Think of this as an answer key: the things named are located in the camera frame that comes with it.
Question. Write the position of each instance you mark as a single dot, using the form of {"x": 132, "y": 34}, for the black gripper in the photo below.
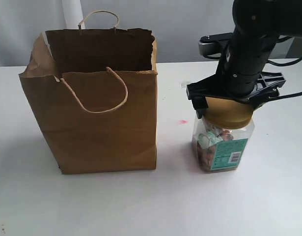
{"x": 239, "y": 75}

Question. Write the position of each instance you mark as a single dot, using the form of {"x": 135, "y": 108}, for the clear jar yellow lid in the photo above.
{"x": 220, "y": 136}

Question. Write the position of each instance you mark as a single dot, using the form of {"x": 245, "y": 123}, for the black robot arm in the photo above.
{"x": 256, "y": 18}

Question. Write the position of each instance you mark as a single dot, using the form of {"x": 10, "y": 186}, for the brown paper bag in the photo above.
{"x": 93, "y": 93}

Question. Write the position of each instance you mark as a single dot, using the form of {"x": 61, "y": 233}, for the dark object at right edge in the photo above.
{"x": 295, "y": 50}

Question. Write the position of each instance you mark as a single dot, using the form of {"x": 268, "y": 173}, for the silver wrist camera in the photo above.
{"x": 212, "y": 46}

